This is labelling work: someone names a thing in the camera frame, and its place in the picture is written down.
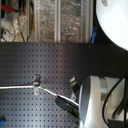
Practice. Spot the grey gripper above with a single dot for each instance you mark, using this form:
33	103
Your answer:
67	106

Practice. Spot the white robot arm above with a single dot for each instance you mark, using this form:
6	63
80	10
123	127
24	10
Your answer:
98	102

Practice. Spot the black perforated board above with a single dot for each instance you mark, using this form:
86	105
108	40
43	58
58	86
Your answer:
55	64

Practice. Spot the blue clip on shelf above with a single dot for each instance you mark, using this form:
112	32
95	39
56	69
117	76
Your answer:
94	34

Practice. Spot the blue object at corner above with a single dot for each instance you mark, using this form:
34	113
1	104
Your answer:
2	121

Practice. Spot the clear plastic bin right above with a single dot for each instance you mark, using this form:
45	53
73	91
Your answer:
73	20

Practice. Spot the clear plastic bin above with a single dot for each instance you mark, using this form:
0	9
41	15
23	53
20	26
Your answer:
73	20
44	20

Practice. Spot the white round lamp shade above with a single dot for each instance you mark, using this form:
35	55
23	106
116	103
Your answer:
113	19

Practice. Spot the clear plastic bin left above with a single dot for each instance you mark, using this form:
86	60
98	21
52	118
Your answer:
44	20

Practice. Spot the red tool on shelf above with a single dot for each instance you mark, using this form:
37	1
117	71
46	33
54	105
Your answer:
11	9

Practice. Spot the metal cable clip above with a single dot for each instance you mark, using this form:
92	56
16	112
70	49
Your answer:
36	84

